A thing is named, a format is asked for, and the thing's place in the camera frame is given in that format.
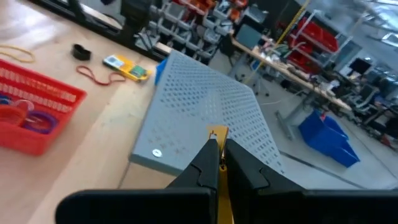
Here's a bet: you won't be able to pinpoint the red plastic basket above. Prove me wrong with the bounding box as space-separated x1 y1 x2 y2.
0 58 88 156

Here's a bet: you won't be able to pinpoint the blue floor bins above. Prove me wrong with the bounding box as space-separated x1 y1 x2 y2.
298 108 361 169

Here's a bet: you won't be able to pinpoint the grey bin storage rack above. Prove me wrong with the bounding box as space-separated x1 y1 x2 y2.
146 0 249 60

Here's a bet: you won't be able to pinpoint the red storage bins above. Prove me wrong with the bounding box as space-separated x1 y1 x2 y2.
279 17 340 66

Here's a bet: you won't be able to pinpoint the blue plastic basket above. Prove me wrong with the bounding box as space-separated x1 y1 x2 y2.
154 58 169 86

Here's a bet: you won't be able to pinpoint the grey perforated metal shelf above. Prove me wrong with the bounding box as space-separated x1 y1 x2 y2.
129 49 285 177

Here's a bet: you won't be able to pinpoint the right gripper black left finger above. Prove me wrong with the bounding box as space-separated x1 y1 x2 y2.
55 138 220 224

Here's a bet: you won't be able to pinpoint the purple coil wristband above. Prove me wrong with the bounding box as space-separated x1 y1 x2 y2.
21 111 59 135

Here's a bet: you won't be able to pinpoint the black wide band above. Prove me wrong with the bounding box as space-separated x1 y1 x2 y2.
71 44 92 62

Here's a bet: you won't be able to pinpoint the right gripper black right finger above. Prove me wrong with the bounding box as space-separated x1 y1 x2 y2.
224 138 398 224

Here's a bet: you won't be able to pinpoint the yellow rubber band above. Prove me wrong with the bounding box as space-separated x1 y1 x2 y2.
0 44 35 63

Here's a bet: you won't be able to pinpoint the yellow hanging cable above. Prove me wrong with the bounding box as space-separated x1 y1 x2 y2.
244 0 312 85

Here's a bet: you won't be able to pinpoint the long wooden workbench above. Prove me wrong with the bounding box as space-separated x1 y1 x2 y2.
231 37 352 141

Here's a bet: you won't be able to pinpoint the black computer monitor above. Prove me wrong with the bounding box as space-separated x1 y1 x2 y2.
348 57 373 75

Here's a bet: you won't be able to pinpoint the yellow carded package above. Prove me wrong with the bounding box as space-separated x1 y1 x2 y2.
206 124 234 224
103 54 153 83

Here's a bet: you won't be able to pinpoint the thin red rubber band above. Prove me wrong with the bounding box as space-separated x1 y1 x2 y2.
76 64 127 86

